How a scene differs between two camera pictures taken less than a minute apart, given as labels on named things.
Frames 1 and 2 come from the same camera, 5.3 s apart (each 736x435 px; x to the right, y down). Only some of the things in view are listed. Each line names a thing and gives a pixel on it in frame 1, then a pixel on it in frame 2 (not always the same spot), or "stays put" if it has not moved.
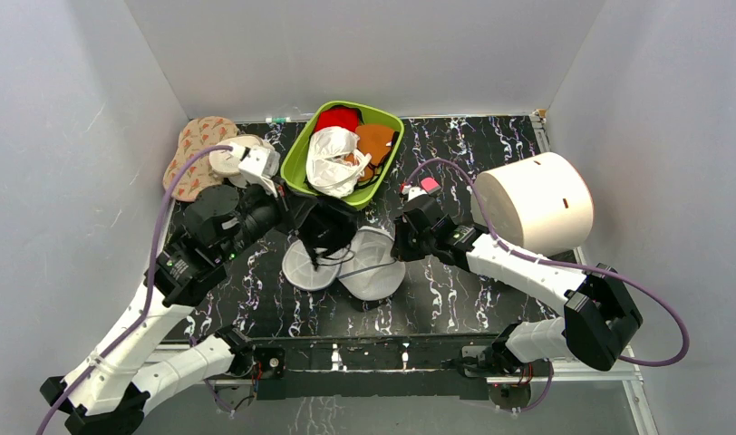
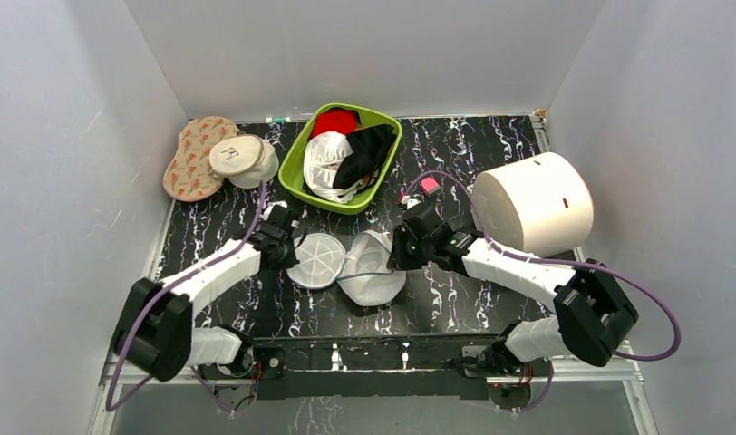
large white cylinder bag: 538,204 stays put
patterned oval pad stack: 198,134 stays put
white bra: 334,163 stays put
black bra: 324,226 to 370,147
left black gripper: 277,203 to 290,259
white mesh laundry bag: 366,268 stays put
